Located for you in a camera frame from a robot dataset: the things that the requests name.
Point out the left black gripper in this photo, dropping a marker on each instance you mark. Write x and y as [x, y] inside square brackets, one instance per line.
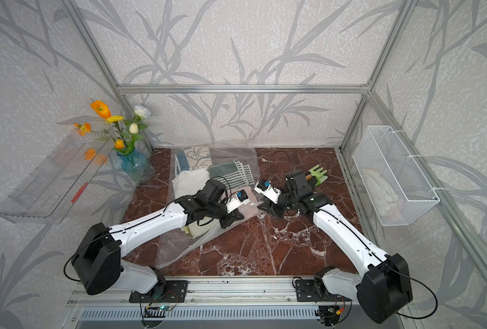
[234, 215]

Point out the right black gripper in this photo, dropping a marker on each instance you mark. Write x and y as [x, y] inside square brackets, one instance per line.
[271, 208]

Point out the light green towel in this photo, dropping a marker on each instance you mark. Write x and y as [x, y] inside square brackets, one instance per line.
[195, 231]

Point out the clear plastic vacuum bag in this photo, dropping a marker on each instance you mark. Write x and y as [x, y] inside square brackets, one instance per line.
[176, 244]

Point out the green white striped towel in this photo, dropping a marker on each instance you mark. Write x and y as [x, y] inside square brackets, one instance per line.
[234, 174]

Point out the blue patterned towel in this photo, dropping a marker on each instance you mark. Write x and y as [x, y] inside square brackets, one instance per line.
[193, 158]

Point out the pink towel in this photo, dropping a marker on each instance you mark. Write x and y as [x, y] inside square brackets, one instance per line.
[250, 209]

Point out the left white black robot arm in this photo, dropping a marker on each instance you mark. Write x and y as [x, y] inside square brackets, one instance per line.
[99, 259]

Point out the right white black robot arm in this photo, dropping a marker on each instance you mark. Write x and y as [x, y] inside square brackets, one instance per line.
[381, 285]

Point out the blue glass vase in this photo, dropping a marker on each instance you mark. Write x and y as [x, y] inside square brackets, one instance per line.
[137, 165]

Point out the white cloth in basket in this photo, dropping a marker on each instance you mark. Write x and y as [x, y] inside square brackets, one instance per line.
[383, 195]

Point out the orange white artificial flowers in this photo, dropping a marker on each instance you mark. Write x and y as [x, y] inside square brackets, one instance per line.
[126, 130]

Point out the red clip on shelf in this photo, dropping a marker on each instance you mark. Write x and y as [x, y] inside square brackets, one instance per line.
[79, 193]

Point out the green garden fork wooden handle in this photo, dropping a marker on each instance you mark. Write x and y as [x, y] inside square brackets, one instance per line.
[316, 175]

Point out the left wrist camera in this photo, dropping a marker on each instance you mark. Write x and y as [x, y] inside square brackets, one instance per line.
[238, 199]

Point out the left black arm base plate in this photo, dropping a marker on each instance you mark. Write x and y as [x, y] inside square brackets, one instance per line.
[172, 291]

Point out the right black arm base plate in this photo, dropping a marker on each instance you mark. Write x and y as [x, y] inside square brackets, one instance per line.
[310, 290]

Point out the aluminium front rail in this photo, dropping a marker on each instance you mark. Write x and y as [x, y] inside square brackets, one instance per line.
[215, 291]

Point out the white wire mesh basket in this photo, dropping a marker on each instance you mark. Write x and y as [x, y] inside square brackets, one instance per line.
[381, 149]

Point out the aluminium cage frame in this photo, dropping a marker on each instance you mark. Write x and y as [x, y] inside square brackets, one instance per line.
[469, 239]

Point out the clear acrylic wall shelf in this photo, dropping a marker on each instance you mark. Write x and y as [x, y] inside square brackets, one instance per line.
[44, 197]

